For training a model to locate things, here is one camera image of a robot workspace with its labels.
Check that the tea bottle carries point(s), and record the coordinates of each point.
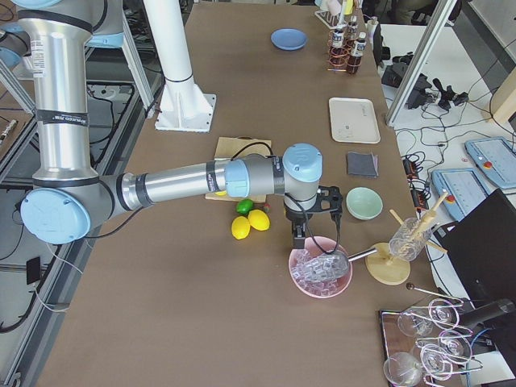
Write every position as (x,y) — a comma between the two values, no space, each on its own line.
(337,53)
(351,32)
(355,57)

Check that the wire glass rack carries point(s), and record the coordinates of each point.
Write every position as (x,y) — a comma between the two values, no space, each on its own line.
(426,345)

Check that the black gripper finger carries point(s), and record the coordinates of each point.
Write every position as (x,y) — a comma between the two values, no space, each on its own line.
(299,234)

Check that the tea bottle right back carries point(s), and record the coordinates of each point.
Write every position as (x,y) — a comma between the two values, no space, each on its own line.
(337,53)

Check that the glass mug on stand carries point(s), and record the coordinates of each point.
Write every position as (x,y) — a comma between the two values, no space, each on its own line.
(406,244)

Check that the yellow lemon lower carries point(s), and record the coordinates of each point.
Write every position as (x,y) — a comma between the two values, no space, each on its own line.
(240,227)

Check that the aluminium frame post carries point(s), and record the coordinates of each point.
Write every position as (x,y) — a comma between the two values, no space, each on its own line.
(430,35)

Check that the tea bottle front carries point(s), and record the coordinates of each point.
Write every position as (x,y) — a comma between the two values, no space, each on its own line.
(355,57)

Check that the teach pendant near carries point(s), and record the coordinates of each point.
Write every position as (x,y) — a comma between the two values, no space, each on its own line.
(465,188)

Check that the blue plate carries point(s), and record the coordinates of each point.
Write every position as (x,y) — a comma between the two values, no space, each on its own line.
(289,39)

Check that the pink bowl with ice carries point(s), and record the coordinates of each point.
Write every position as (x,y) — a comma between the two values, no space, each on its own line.
(306,269)

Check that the grey folded cloth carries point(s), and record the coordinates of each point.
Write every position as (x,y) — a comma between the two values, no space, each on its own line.
(362,164)

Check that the wooden cutting board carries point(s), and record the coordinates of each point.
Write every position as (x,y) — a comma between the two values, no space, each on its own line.
(234,147)

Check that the metal ice scoop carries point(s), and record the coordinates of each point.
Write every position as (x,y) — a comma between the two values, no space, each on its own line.
(337,264)

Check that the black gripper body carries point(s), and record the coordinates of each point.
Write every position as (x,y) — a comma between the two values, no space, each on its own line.
(295,217)

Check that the wooden cup tree stand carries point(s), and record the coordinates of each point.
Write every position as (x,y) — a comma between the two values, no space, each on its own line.
(390,270)

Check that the tea bottle left back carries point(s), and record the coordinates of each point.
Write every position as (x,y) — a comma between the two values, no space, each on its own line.
(351,32)

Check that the yellow lemon upper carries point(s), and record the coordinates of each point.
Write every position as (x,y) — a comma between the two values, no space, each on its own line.
(259,220)

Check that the teach pendant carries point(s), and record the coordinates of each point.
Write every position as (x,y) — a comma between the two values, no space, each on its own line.
(495,157)
(465,188)

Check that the teach pendant far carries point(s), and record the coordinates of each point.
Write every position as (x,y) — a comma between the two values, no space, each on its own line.
(495,157)

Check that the green lime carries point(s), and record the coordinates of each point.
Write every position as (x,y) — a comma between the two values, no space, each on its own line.
(244,206)

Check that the yellow lemon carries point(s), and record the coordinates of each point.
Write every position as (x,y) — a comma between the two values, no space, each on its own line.
(240,227)
(259,220)

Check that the cream rabbit tray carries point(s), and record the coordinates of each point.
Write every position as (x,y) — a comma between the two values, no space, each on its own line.
(353,121)

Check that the pink cup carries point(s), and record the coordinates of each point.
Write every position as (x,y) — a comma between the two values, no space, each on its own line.
(334,7)

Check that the copper wire bottle rack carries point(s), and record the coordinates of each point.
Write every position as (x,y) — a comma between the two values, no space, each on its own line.
(345,48)

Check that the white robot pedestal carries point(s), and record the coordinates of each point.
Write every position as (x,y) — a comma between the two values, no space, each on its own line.
(183,105)

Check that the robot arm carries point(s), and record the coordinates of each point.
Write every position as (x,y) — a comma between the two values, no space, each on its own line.
(73,191)

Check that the green bowl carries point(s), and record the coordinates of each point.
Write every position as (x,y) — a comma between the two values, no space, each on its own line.
(364,203)

